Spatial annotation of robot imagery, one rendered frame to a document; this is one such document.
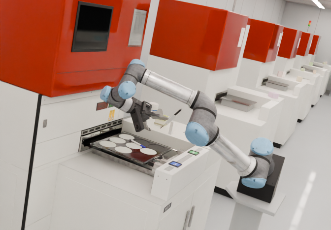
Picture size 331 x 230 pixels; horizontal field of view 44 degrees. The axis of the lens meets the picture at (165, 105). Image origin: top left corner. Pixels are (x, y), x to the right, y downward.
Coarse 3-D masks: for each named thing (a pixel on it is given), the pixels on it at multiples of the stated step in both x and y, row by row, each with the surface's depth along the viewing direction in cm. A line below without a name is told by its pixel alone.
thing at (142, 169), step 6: (96, 150) 243; (102, 156) 241; (108, 156) 239; (114, 156) 238; (120, 162) 236; (126, 162) 235; (132, 162) 235; (132, 168) 233; (138, 168) 232; (144, 168) 230; (150, 174) 229
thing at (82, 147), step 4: (120, 124) 269; (104, 128) 255; (108, 128) 256; (112, 128) 261; (116, 128) 266; (120, 128) 273; (92, 132) 242; (96, 132) 245; (100, 132) 249; (104, 132) 253; (80, 136) 233; (84, 136) 234; (88, 136) 238; (92, 136) 242; (108, 136) 263; (80, 140) 233; (84, 140) 235; (80, 144) 234; (88, 144) 242; (80, 148) 234; (84, 148) 238; (88, 148) 241
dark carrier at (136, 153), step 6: (108, 138) 250; (138, 138) 262; (120, 144) 244; (144, 144) 253; (150, 144) 255; (156, 144) 257; (114, 150) 233; (132, 150) 239; (138, 150) 241; (156, 150) 247; (162, 150) 249; (132, 156) 230; (138, 156) 232; (144, 156) 234; (150, 156) 235; (144, 162) 226
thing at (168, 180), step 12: (180, 156) 228; (192, 156) 231; (204, 156) 242; (156, 168) 204; (168, 168) 208; (180, 168) 210; (192, 168) 227; (204, 168) 250; (156, 180) 203; (168, 180) 200; (180, 180) 213; (192, 180) 233; (156, 192) 204; (168, 192) 202
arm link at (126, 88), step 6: (126, 78) 192; (132, 78) 192; (120, 84) 190; (126, 84) 187; (132, 84) 189; (114, 90) 192; (120, 90) 187; (126, 90) 186; (132, 90) 188; (114, 96) 192; (120, 96) 189; (126, 96) 188
